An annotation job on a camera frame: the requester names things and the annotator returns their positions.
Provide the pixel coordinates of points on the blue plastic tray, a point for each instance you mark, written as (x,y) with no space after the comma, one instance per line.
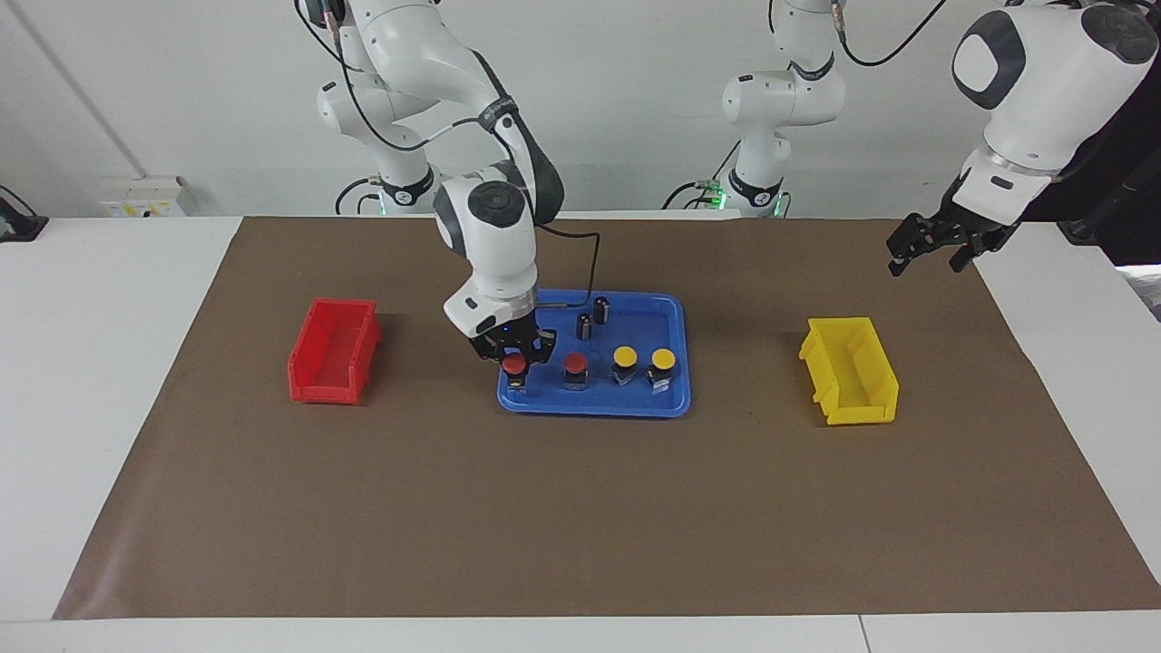
(635,317)

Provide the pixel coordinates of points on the yellow plastic storage bin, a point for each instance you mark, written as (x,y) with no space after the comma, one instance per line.
(857,363)

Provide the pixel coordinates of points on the red plastic storage bin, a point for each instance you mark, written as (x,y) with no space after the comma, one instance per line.
(331,349)

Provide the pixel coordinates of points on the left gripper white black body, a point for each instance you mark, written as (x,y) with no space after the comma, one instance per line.
(998,195)

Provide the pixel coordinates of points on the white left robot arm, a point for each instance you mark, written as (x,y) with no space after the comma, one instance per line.
(780,100)

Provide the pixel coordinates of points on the white wall socket box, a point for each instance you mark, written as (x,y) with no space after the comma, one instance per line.
(141,198)

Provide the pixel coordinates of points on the black clamp mount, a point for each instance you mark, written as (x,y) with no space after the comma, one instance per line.
(20,225)

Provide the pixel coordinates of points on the white grey box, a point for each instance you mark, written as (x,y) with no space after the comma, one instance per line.
(1145,290)

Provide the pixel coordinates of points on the black equipment stand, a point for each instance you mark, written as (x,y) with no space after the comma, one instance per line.
(1134,199)

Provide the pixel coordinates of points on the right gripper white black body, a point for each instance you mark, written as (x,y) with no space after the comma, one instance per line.
(490,313)

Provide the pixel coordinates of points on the red push button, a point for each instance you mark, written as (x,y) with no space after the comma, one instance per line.
(514,365)
(575,363)

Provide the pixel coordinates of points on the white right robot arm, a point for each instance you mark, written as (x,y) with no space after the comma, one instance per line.
(494,227)

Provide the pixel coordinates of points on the yellow push button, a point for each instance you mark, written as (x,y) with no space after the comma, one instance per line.
(624,355)
(663,359)

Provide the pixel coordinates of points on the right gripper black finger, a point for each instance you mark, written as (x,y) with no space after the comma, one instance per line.
(545,352)
(494,354)

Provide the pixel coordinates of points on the brown table mat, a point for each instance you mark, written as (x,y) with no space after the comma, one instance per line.
(580,508)

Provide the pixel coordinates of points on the small black cylinder knob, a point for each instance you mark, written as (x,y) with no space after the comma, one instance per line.
(600,310)
(584,326)

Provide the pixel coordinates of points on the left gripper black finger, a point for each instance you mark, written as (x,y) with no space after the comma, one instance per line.
(905,249)
(966,254)

